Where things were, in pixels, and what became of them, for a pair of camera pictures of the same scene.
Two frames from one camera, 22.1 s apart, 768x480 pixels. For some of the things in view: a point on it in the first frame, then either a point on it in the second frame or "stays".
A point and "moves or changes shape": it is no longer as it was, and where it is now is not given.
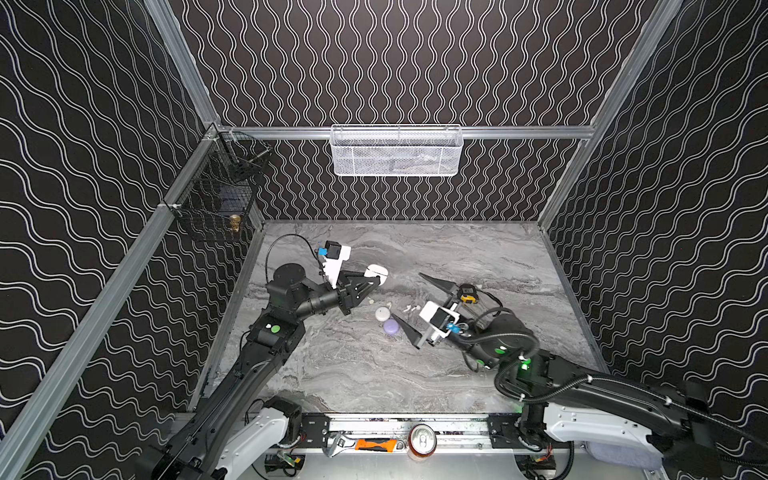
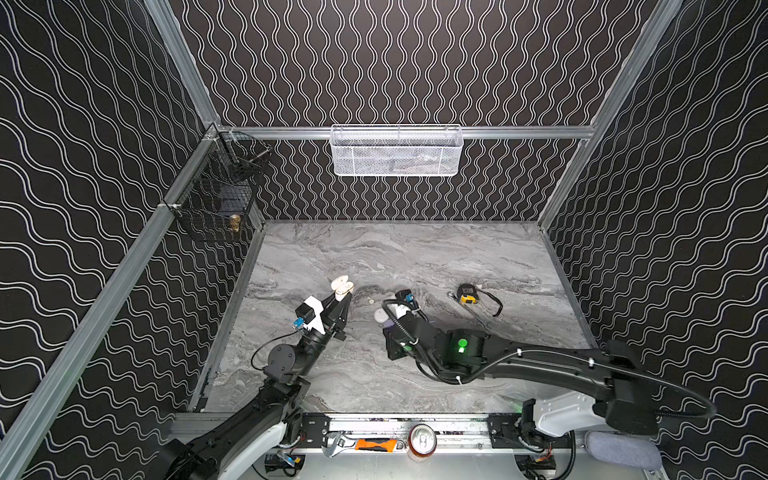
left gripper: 346,295 -> 334,313
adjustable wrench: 335,442 stays
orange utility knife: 386,445 stays
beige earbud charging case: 376,270 moves or changes shape
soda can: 422,439 stays
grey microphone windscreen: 623,455 stays
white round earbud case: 382,314 stays
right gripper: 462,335 -> 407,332
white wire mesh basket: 396,150 stays
